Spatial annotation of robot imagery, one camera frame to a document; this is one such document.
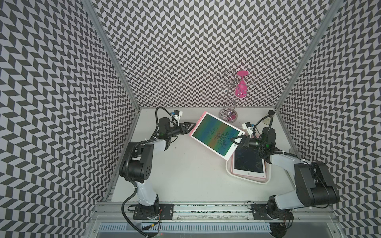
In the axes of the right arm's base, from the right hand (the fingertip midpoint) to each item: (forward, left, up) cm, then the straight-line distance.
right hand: (230, 142), depth 80 cm
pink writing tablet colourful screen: (+6, +9, 0) cm, 10 cm away
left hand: (+13, +21, -1) cm, 25 cm away
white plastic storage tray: (-11, -21, -12) cm, 27 cm away
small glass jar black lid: (+25, -31, -12) cm, 41 cm away
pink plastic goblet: (+38, -12, +6) cm, 40 cm away
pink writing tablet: (-5, -11, -13) cm, 18 cm away
